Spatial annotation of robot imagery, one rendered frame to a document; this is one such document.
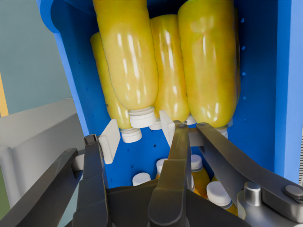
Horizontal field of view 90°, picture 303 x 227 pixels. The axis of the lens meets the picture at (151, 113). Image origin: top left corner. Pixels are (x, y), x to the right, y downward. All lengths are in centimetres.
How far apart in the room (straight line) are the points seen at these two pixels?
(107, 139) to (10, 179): 39
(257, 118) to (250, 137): 4
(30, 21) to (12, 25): 13
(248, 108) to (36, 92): 150
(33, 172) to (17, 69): 115
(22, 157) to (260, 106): 58
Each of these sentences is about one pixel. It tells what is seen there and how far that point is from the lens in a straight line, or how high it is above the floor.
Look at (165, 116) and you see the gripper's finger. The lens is 18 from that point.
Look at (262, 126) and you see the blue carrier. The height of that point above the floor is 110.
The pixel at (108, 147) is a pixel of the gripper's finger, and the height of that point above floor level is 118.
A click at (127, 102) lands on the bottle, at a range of 20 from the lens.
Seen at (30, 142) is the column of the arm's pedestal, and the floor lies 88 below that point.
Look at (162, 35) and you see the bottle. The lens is 24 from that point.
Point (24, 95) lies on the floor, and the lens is 164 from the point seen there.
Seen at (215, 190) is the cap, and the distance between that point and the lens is 31.
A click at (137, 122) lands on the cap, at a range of 22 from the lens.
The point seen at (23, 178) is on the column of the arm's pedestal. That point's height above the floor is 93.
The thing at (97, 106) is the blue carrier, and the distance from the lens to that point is 28.
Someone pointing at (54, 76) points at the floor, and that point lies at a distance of 150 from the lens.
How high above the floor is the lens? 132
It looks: 76 degrees down
